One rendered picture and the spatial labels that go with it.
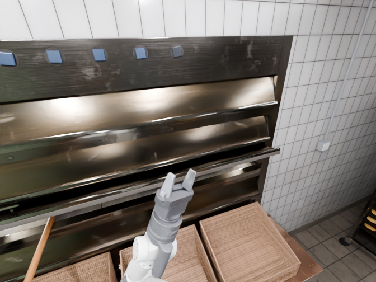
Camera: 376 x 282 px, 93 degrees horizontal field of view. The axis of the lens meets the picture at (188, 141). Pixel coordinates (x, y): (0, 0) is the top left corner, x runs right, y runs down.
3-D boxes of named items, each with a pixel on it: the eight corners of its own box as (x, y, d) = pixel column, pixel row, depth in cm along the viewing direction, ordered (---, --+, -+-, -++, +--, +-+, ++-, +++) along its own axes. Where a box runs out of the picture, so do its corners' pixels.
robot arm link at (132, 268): (148, 240, 64) (134, 259, 74) (125, 264, 56) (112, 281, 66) (169, 264, 61) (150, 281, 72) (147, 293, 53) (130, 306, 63)
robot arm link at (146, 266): (175, 230, 57) (160, 247, 64) (147, 231, 53) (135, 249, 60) (179, 253, 52) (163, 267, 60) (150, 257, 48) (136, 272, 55)
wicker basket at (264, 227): (198, 242, 152) (197, 220, 140) (253, 221, 168) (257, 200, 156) (228, 312, 111) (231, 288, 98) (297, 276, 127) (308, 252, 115)
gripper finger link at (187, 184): (188, 167, 51) (181, 186, 53) (196, 173, 49) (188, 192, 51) (191, 167, 52) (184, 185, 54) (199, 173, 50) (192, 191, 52)
